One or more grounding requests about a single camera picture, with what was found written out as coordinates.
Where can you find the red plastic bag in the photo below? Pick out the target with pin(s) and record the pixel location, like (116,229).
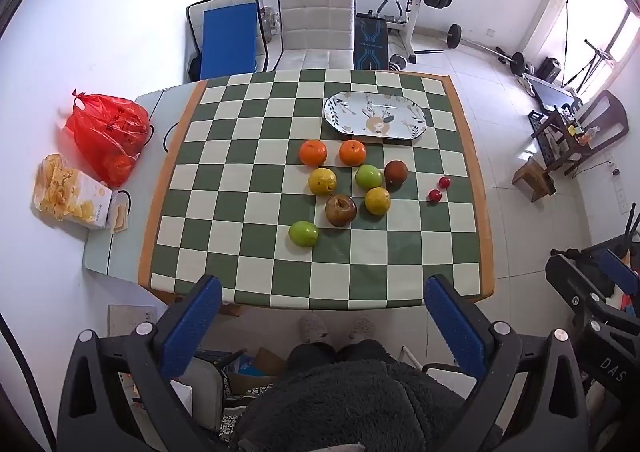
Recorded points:
(107,132)

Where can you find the orange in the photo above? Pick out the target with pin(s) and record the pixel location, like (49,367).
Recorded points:
(313,153)
(352,152)

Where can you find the small wooden stool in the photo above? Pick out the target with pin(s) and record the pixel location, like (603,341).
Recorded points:
(532,180)

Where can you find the black speaker box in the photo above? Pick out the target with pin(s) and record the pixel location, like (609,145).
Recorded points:
(549,70)

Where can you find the grey fuzzy slipper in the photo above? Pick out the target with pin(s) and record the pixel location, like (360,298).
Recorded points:
(361,329)
(313,328)

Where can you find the green apple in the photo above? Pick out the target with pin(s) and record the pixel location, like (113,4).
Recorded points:
(369,176)
(303,233)

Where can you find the white padded chair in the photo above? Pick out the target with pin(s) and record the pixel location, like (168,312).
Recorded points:
(315,17)

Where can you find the cardboard box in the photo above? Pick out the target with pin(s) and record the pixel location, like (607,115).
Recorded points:
(262,364)

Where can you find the person's dark fleece clothing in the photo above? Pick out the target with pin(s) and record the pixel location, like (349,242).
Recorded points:
(350,402)

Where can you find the yellow citrus fruit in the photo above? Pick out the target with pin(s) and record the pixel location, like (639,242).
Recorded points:
(377,200)
(322,181)

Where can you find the small red cherry tomato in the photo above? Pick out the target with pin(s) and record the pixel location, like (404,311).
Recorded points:
(435,195)
(444,182)

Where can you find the blue folded mat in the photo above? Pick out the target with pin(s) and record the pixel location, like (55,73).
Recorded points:
(227,37)

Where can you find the dark red apple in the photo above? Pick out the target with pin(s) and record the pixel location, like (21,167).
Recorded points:
(396,172)

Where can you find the brown russet apple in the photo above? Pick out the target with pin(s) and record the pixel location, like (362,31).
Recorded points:
(341,210)

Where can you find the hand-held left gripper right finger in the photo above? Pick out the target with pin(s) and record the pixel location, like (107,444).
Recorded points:
(457,327)

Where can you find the black blue weight bench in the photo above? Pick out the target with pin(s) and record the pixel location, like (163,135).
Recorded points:
(371,42)

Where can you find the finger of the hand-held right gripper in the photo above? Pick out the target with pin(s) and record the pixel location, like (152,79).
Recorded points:
(575,299)
(617,269)

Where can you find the dark wooden side table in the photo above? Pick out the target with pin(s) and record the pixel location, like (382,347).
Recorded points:
(607,115)

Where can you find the white snack box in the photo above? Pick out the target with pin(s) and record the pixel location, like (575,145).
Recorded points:
(70,192)

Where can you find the small beige paper bag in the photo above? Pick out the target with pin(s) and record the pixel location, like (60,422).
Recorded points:
(119,214)

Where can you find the long barbell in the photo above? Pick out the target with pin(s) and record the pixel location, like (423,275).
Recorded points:
(454,35)

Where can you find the black tripod stand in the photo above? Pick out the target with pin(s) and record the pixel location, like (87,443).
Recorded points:
(592,62)

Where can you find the chrome dumbbell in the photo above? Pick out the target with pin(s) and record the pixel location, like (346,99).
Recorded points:
(398,63)

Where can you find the oval floral ceramic plate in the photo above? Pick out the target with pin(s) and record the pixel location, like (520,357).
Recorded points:
(350,107)

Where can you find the glass jar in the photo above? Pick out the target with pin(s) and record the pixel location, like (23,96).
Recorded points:
(268,22)

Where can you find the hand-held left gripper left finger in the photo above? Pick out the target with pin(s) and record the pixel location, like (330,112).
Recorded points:
(192,327)

